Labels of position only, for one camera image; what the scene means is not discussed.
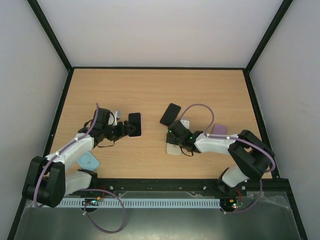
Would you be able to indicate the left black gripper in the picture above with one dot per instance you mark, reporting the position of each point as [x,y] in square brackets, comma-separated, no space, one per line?
[121,132]

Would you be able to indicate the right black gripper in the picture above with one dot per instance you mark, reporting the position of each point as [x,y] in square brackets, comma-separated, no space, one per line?
[171,139]

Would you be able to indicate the dark red phone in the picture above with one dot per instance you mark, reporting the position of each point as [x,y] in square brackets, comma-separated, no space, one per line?
[170,114]

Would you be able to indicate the pink phone case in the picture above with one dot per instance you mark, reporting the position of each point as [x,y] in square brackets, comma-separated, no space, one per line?
[141,125]

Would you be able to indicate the black screen phone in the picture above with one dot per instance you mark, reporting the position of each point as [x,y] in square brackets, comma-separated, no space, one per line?
[135,124]

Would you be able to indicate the light blue phone case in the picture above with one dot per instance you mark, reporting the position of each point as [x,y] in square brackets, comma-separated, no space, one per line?
[88,162]

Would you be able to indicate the cream white phone case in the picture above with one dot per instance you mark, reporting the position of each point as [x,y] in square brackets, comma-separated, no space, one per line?
[172,149]

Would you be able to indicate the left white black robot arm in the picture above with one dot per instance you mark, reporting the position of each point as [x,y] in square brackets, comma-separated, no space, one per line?
[47,181]

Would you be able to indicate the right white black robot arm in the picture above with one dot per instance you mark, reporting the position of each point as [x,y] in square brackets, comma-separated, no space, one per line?
[251,156]

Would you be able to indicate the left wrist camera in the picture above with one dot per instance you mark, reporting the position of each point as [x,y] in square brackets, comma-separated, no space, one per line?
[106,117]

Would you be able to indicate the white slotted cable duct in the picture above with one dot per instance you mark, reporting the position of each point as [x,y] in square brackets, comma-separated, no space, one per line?
[141,203]

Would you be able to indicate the black aluminium frame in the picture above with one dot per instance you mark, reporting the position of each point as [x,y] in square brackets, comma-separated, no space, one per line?
[276,183]

